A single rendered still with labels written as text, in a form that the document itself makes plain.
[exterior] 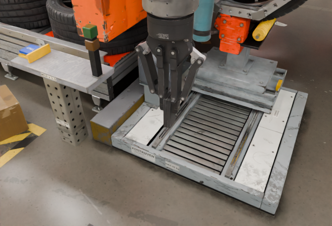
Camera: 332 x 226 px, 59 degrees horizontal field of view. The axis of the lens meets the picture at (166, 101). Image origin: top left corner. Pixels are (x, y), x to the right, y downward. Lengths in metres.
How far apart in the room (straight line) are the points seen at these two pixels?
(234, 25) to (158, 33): 0.98
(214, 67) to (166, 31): 1.25
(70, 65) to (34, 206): 0.60
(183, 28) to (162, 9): 0.04
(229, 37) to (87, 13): 0.65
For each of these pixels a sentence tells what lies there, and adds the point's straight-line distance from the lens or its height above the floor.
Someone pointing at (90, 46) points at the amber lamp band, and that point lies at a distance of 1.13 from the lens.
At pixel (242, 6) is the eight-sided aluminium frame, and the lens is 1.44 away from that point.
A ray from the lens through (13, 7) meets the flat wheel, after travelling 2.16.
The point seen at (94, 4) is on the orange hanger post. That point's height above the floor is 0.68.
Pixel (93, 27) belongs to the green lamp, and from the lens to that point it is 1.11.
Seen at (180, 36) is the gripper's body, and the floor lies 0.89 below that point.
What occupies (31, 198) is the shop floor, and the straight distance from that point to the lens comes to 1.43.
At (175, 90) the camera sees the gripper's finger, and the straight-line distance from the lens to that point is 0.54.
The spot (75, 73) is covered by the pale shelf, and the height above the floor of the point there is 0.45.
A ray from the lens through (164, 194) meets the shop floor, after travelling 1.33.
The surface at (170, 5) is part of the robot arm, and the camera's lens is 0.44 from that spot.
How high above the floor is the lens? 1.09
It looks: 38 degrees down
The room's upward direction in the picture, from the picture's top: straight up
